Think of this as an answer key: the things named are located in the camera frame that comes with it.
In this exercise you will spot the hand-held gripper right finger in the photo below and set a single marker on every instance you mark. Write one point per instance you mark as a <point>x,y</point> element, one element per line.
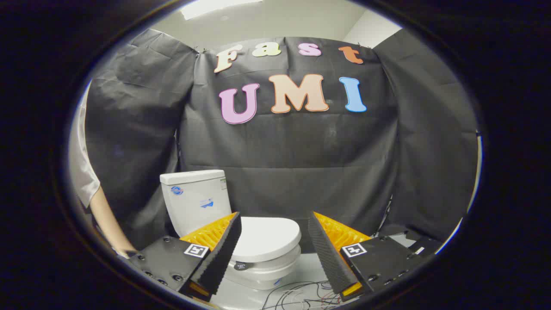
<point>327,258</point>

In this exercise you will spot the person's white shirt sleeve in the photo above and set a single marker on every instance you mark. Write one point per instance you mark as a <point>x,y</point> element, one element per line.
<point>82,172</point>

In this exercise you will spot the black backdrop cloth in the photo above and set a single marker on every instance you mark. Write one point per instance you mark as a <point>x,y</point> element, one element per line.
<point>301,150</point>

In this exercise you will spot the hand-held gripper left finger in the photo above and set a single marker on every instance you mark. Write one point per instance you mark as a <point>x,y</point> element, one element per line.
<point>221,254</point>

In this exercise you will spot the white toilet tank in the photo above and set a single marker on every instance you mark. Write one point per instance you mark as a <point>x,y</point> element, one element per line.
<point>193,193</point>

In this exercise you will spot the black case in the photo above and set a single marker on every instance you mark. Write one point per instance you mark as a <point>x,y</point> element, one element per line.
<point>426,242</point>

